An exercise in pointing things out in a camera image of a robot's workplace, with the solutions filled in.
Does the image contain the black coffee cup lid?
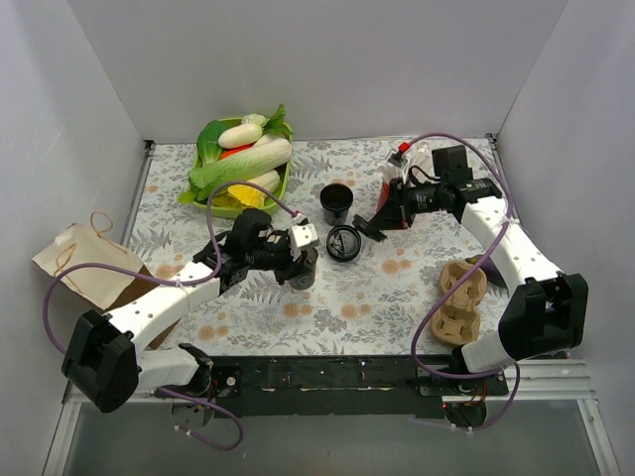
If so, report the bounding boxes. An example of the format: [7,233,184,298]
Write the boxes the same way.
[326,224,362,263]

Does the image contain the black coffee cups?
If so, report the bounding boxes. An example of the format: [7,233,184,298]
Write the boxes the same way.
[319,183,354,226]

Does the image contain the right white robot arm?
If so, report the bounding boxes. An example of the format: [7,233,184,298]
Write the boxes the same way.
[353,144,588,395]

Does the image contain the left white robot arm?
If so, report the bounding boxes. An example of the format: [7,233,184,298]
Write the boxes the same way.
[62,208,319,413]

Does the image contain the brown paper takeout bag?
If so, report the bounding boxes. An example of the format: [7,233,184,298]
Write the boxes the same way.
[32,211,183,351]

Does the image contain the red straw holder cup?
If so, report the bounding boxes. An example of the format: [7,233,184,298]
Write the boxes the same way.
[376,178,399,220]

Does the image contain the white wrapped straws bundle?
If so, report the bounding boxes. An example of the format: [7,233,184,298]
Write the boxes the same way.
[378,141,437,184]

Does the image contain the floral table mat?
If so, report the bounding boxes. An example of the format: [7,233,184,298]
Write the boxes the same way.
[130,138,482,356]

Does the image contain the large napa cabbage toy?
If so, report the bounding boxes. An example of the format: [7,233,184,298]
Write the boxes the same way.
[189,138,293,189]

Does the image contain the purple toy eggplant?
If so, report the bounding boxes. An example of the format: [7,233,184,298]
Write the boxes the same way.
[465,254,506,288]

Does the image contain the orange carrot toy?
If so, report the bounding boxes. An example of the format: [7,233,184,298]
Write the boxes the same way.
[219,144,253,160]

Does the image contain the green bok choy toy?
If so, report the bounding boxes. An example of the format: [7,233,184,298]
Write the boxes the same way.
[177,103,294,204]

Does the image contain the white radish toy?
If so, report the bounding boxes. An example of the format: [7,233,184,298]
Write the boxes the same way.
[217,123,263,149]

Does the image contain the cardboard cup carrier tray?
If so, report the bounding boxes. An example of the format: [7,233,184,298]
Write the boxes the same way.
[430,260,487,348]

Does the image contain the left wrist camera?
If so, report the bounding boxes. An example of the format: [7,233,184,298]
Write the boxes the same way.
[288,223,319,261]

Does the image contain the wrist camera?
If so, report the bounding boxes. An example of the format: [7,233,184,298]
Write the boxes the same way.
[288,223,319,261]
[386,142,411,173]

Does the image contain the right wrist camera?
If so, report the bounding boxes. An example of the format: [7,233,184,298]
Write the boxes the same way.
[386,142,411,173]

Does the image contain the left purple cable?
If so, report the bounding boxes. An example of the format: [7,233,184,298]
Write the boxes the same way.
[43,180,304,451]

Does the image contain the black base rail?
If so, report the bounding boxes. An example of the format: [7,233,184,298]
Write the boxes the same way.
[205,355,508,418]

